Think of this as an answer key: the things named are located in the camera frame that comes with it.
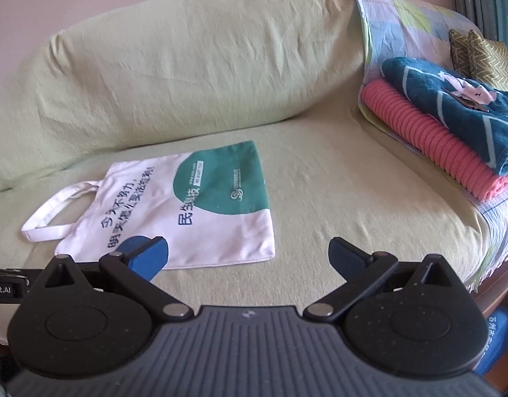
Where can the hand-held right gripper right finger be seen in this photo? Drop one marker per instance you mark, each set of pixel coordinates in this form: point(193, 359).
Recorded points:
point(345, 258)

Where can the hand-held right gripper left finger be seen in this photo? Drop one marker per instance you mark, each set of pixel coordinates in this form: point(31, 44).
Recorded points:
point(148, 258)

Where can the white and green shopping bag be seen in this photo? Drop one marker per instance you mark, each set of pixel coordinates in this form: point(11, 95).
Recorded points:
point(221, 235)

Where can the pink ribbed folded blanket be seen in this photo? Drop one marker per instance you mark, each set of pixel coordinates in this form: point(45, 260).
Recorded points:
point(436, 144)

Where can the blue printed object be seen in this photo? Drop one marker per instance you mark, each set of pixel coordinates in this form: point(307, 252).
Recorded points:
point(500, 326)

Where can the teal patterned folded blanket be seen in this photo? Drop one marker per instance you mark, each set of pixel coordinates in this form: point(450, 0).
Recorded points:
point(444, 103)

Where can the olive zigzag patterned cushion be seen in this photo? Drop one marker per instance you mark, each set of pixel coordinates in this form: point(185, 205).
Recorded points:
point(491, 60)
point(460, 56)

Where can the pastel patchwork blanket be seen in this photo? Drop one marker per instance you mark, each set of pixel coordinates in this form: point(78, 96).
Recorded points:
point(403, 20)

